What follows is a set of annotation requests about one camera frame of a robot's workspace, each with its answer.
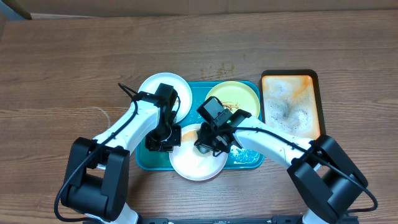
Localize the pale pink plate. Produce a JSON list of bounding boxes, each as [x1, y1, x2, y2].
[[169, 124, 228, 181]]

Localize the white plate with sauce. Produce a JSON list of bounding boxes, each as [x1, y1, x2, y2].
[[139, 72, 193, 123]]

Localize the green yellow sponge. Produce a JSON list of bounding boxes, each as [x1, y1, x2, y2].
[[197, 145, 211, 154]]

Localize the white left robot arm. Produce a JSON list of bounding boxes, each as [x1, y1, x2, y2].
[[54, 87, 181, 223]]

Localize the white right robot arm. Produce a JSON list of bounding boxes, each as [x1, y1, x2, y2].
[[195, 108, 368, 223]]

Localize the teal plastic tray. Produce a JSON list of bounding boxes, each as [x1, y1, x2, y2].
[[134, 81, 264, 171]]

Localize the black soapy water tray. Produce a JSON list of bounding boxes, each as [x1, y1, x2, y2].
[[261, 69, 326, 139]]

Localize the yellow plate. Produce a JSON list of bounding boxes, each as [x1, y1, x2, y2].
[[205, 81, 261, 118]]

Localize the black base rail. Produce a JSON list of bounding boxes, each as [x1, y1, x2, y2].
[[137, 215, 303, 224]]

